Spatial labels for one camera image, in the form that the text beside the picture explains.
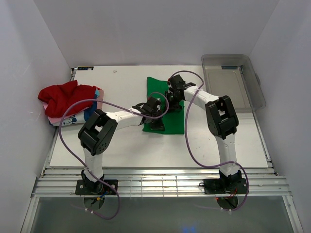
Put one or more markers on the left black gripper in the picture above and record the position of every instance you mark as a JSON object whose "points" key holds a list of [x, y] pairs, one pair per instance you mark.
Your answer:
{"points": [[157, 122]]}

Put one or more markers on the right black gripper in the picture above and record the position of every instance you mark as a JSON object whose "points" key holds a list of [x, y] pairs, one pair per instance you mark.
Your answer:
{"points": [[171, 102]]}

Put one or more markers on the green t shirt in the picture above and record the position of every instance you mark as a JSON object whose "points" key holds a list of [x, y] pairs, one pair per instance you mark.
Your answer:
{"points": [[173, 121]]}

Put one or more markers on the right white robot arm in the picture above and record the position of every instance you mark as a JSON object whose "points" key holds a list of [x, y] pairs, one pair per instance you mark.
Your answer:
{"points": [[222, 122]]}

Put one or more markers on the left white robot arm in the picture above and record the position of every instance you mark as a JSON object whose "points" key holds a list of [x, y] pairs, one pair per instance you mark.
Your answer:
{"points": [[96, 135]]}

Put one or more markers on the grey plastic bin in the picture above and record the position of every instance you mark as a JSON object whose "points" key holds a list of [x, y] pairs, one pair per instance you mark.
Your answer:
{"points": [[233, 75]]}

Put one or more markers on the blue folded shirt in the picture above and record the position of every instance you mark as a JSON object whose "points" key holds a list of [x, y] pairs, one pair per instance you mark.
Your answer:
{"points": [[87, 113]]}

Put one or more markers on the blue label sticker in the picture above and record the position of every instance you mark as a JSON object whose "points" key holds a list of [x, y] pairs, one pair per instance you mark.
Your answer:
{"points": [[85, 68]]}

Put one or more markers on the red t shirt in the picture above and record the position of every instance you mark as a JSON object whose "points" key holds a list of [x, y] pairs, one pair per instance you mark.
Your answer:
{"points": [[59, 98]]}

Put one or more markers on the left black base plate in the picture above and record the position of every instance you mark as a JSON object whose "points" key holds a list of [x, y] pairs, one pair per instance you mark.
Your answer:
{"points": [[97, 188]]}

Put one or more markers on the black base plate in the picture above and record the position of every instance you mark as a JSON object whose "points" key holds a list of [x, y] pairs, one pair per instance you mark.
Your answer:
{"points": [[217, 186], [97, 188]]}

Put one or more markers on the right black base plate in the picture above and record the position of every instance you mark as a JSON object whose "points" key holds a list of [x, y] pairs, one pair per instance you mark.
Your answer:
{"points": [[217, 186]]}

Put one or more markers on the aluminium frame rail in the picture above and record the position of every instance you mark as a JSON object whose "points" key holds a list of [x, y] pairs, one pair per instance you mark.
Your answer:
{"points": [[158, 182]]}

